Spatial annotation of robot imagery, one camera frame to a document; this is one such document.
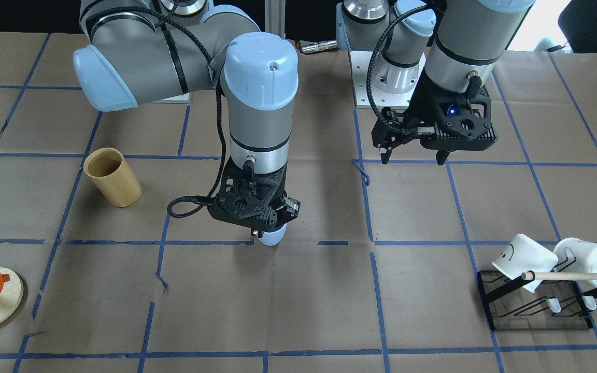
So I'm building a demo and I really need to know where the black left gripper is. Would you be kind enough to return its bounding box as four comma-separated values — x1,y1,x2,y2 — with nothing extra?
371,73,498,165

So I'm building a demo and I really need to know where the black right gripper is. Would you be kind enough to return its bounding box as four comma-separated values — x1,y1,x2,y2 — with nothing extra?
209,158,301,231

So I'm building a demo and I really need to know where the light blue plastic cup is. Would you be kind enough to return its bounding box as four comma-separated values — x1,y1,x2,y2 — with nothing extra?
253,224,287,247

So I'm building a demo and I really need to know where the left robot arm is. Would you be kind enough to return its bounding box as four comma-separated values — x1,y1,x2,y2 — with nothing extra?
335,1,534,165

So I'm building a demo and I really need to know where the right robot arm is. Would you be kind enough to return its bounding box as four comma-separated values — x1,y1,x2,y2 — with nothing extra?
73,1,300,238

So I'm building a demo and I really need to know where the white smiley face cup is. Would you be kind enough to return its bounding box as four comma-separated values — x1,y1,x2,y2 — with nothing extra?
491,234,558,279

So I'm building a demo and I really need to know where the white cup on rack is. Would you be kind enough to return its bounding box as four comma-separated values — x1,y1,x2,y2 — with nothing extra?
553,237,597,273

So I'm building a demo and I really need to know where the bamboo cylinder holder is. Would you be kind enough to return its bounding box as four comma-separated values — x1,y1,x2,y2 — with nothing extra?
83,147,142,207

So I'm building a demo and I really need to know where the wooden mug tree stand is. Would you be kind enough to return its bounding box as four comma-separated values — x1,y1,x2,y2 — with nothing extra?
0,267,24,324

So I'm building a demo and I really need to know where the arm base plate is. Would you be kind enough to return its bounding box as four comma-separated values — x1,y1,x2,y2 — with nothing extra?
349,50,426,109

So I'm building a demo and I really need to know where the aluminium frame post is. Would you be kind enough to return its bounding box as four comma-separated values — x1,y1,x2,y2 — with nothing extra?
264,0,286,39

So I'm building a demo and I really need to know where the wooden rack handle rod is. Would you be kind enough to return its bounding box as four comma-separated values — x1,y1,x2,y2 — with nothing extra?
521,271,597,281

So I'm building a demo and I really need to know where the black wire cup rack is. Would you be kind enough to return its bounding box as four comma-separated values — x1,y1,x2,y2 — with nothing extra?
477,270,597,331

